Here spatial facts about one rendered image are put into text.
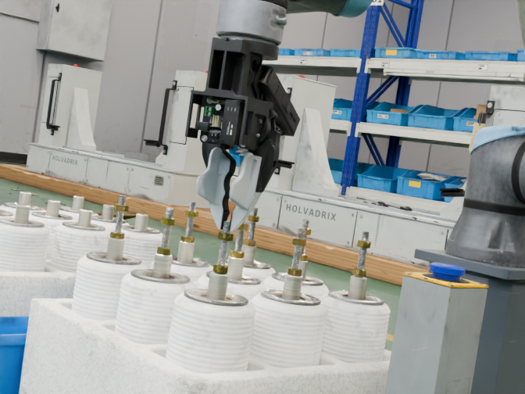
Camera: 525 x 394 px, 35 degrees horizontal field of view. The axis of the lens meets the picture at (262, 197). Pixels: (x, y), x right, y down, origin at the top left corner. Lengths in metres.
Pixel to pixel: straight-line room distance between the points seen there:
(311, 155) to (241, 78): 3.04
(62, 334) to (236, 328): 0.28
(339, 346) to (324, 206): 2.56
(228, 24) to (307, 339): 0.38
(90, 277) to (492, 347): 0.67
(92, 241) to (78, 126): 4.15
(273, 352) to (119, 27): 7.58
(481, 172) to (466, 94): 9.51
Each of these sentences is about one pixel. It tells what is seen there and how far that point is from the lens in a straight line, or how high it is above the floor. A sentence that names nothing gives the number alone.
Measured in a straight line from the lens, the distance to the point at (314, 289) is 1.19.
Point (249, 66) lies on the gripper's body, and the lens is 0.93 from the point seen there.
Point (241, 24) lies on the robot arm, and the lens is 0.93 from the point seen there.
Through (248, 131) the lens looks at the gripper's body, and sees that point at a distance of 0.92.
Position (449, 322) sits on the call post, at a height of 0.27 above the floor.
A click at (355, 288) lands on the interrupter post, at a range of 1.13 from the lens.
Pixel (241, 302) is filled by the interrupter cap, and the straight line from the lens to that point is 0.97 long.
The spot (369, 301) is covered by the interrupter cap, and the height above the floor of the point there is 0.25.
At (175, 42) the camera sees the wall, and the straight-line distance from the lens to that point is 8.90.
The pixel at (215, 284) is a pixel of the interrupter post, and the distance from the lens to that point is 0.97.
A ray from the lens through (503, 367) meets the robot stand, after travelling 1.47.
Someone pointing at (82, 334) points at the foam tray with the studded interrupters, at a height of 0.17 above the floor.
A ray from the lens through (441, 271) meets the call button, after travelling 0.98.
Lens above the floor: 0.43
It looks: 3 degrees down
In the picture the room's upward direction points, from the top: 8 degrees clockwise
